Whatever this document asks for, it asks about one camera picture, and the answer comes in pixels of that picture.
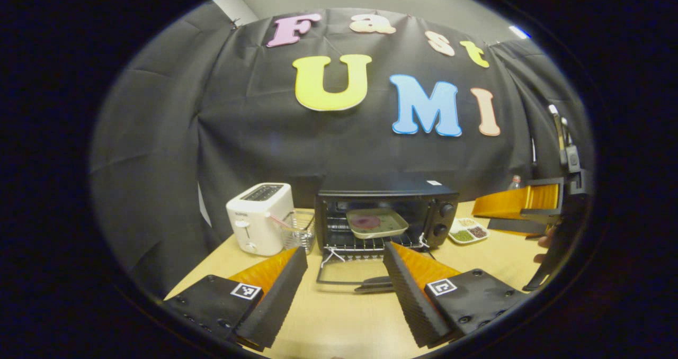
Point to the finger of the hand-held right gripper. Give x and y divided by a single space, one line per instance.
516 226
508 203

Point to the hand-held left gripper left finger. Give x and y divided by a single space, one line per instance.
275 301

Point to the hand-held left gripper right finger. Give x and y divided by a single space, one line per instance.
413 295

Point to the white square plate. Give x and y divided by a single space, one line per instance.
389 222

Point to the pink ham slice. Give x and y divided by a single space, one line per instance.
366 222

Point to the black electric oven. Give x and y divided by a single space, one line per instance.
386 187

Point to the clear water bottle red label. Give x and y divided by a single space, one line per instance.
515 183

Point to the white divided dish of beans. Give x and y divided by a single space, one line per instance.
469 232

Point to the clear glass container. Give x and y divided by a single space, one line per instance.
301 234

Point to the pink striped straw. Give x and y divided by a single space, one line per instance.
278 221

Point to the white toaster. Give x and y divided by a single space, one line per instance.
259 216

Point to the small ceiling light panel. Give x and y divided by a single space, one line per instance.
519 32

